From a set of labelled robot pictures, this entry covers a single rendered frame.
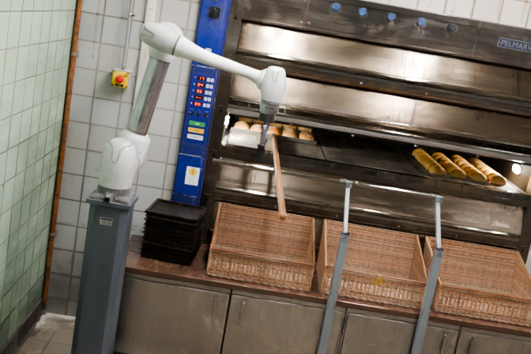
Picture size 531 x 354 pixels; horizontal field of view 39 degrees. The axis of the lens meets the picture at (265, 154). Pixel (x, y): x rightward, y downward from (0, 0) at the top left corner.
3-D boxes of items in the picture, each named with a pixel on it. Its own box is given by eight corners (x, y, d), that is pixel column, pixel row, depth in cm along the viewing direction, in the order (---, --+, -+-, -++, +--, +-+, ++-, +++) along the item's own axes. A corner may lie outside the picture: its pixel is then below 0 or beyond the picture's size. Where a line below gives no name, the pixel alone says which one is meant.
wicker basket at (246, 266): (211, 246, 433) (218, 201, 428) (306, 261, 434) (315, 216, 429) (203, 276, 385) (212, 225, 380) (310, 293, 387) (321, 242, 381)
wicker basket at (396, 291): (314, 262, 436) (322, 217, 430) (408, 278, 436) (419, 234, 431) (318, 293, 388) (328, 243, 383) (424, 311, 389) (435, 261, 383)
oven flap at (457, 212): (214, 188, 428) (220, 154, 431) (519, 239, 433) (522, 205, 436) (214, 187, 423) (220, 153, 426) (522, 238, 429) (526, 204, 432)
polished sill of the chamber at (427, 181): (220, 148, 430) (221, 142, 429) (525, 200, 436) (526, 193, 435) (220, 151, 424) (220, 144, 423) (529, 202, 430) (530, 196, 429)
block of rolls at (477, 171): (410, 154, 501) (412, 146, 500) (480, 166, 502) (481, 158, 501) (430, 174, 441) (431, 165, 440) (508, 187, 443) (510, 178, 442)
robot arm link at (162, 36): (179, 32, 330) (185, 31, 343) (142, 15, 330) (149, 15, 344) (168, 59, 333) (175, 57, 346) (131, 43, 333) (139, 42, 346)
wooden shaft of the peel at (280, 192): (286, 221, 295) (287, 214, 294) (278, 220, 294) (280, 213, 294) (276, 141, 462) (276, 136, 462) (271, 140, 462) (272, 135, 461)
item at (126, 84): (112, 85, 417) (114, 67, 415) (130, 88, 417) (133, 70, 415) (109, 86, 409) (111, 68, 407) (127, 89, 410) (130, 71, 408)
